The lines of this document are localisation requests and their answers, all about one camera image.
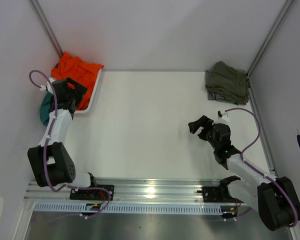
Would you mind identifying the white plastic basket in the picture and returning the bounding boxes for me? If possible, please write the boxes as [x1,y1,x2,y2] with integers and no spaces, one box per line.
[74,69,103,116]

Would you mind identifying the left corner aluminium post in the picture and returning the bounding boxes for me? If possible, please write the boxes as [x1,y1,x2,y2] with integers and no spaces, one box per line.
[28,0,64,58]

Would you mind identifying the aluminium mounting rail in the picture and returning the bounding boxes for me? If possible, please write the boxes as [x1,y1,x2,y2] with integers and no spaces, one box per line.
[23,178,220,204]

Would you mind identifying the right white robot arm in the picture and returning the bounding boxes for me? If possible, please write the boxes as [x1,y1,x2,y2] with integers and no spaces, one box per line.
[188,115,300,231]

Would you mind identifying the orange shorts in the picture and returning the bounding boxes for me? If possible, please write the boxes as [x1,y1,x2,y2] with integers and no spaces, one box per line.
[51,52,104,111]

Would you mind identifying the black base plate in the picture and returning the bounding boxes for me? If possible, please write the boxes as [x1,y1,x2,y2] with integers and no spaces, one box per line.
[196,186,240,204]
[69,184,115,201]

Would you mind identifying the grey folded shorts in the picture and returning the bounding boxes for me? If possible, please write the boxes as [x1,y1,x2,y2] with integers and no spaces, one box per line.
[207,90,227,102]

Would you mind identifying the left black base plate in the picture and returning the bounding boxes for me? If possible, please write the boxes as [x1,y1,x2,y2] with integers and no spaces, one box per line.
[69,184,115,201]

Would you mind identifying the white slotted cable duct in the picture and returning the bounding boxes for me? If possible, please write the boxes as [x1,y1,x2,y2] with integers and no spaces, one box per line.
[34,202,223,216]

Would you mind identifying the olive green folded shorts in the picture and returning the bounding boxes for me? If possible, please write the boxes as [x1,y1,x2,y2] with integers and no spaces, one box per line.
[204,61,250,105]

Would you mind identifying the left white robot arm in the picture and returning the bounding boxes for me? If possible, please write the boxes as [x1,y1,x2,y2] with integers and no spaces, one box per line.
[27,77,99,200]

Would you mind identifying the right corner aluminium post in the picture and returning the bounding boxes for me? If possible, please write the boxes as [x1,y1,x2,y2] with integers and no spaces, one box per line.
[246,0,295,78]

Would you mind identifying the teal shorts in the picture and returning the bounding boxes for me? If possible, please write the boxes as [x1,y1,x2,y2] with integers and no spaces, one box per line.
[39,92,53,127]

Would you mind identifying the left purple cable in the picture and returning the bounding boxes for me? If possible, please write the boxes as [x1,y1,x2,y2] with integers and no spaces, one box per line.
[29,70,112,221]

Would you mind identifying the corner aluminium post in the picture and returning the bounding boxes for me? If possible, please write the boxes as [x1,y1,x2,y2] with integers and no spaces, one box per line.
[246,0,295,78]
[28,0,64,58]

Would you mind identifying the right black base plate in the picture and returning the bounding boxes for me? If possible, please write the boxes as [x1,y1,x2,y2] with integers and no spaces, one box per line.
[196,186,240,204]

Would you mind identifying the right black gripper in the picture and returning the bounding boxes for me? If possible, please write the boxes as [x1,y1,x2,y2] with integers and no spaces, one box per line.
[188,115,219,151]

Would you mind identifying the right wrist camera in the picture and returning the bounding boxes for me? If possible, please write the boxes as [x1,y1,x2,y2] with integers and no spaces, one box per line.
[216,110,230,125]

